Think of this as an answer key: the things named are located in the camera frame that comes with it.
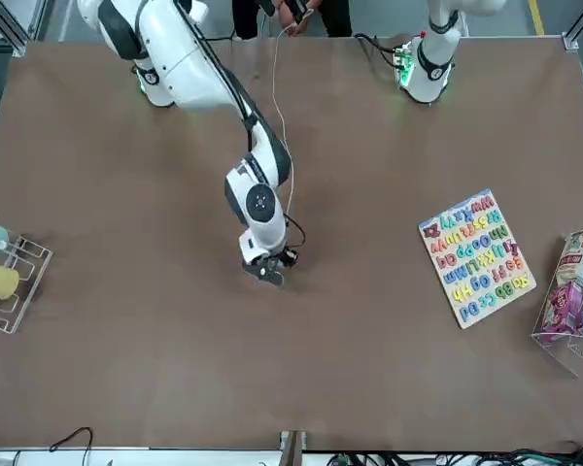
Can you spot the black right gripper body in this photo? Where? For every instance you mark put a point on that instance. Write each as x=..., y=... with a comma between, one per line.
x=285, y=257

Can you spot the dark smartphone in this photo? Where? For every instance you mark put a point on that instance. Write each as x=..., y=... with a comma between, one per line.
x=303, y=12

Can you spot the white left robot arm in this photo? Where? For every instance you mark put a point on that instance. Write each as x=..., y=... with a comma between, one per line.
x=432, y=73

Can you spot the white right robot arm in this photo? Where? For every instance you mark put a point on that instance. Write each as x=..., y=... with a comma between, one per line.
x=189, y=73

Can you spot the colourful alphabet puzzle board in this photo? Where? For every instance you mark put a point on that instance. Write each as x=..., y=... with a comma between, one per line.
x=476, y=257

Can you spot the person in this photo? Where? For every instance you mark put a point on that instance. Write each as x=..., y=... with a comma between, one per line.
x=248, y=24

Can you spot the white pink snack bag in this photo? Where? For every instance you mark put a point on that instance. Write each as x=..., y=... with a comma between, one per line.
x=578, y=257

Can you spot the black right wrist bracket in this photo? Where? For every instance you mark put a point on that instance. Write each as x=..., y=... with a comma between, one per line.
x=264, y=273

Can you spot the aluminium camera post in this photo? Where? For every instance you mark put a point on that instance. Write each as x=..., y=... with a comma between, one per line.
x=294, y=449

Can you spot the aluminium frame post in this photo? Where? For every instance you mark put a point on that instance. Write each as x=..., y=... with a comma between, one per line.
x=571, y=41
x=20, y=46

